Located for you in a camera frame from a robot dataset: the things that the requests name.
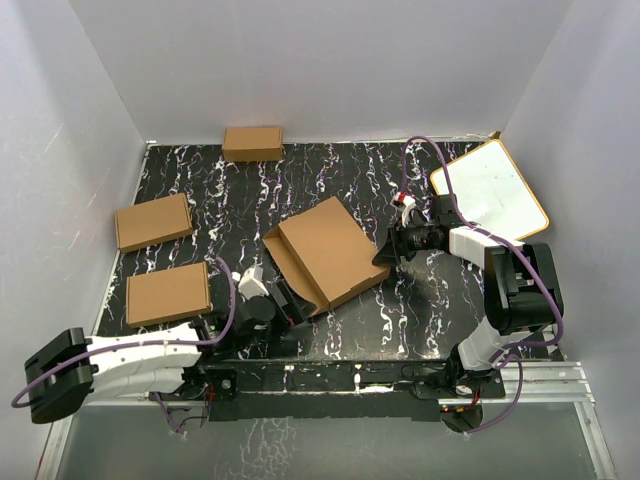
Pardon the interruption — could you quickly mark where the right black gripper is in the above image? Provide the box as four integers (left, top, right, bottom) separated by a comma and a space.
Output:
373, 216, 438, 267

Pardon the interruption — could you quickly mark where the large cardboard box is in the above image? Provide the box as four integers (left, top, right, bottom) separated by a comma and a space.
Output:
263, 197, 390, 316

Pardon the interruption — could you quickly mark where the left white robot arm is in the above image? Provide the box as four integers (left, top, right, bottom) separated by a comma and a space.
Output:
12, 275, 315, 425

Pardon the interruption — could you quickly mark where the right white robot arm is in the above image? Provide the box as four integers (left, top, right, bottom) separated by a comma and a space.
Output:
373, 192, 564, 397

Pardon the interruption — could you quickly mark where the folded cardboard box front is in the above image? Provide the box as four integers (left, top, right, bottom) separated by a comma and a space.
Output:
126, 262, 212, 328

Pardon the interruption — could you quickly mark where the folded cardboard box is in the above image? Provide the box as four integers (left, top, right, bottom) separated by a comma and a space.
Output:
222, 127, 283, 163
115, 193, 194, 253
126, 262, 212, 328

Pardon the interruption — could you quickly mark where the folded cardboard box left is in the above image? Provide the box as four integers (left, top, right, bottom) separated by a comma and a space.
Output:
115, 193, 194, 253

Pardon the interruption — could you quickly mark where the folded cardboard box back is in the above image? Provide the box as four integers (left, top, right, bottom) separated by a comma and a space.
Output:
222, 127, 283, 163

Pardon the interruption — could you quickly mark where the white board yellow rim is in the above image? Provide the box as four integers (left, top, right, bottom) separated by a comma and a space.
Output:
430, 139, 550, 241

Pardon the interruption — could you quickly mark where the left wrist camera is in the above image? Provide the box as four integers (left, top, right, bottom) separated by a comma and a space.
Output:
238, 266, 269, 300

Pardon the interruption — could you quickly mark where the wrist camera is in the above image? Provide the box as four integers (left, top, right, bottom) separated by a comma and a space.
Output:
238, 266, 269, 300
392, 192, 427, 228

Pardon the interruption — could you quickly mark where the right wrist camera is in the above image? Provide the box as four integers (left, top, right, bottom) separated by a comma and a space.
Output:
392, 192, 427, 228

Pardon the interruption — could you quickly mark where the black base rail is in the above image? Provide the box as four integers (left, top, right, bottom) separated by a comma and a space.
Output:
158, 360, 506, 430

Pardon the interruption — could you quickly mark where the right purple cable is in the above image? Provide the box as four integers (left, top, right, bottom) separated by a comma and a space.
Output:
399, 135, 566, 434

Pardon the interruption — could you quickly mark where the purple cable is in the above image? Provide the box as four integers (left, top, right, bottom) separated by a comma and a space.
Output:
399, 135, 566, 434
10, 257, 239, 434

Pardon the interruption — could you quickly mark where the aluminium frame rail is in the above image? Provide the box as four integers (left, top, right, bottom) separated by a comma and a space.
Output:
37, 249, 619, 480

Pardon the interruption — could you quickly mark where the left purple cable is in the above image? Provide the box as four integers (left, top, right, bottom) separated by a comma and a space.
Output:
10, 257, 239, 434

